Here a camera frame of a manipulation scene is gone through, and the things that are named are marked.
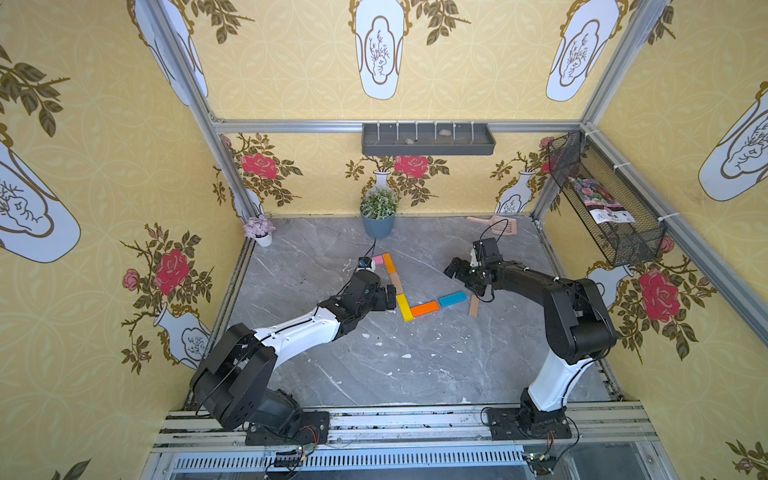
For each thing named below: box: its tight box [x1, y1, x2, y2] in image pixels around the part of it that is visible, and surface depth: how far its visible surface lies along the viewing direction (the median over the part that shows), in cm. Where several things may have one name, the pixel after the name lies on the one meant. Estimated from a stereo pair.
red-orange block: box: [410, 301, 440, 318], surface depth 97 cm
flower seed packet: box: [569, 177, 637, 225], surface depth 78 cm
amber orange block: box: [382, 253, 397, 274], surface depth 108 cm
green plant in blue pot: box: [360, 186, 398, 240], surface depth 107 cm
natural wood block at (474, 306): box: [469, 294, 479, 317], surface depth 97 cm
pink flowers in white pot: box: [243, 214, 276, 247], surface depth 107 cm
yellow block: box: [396, 294, 414, 322], surface depth 97 cm
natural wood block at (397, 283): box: [389, 272, 405, 295], surface depth 102 cm
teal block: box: [439, 291, 468, 308], surface depth 100 cm
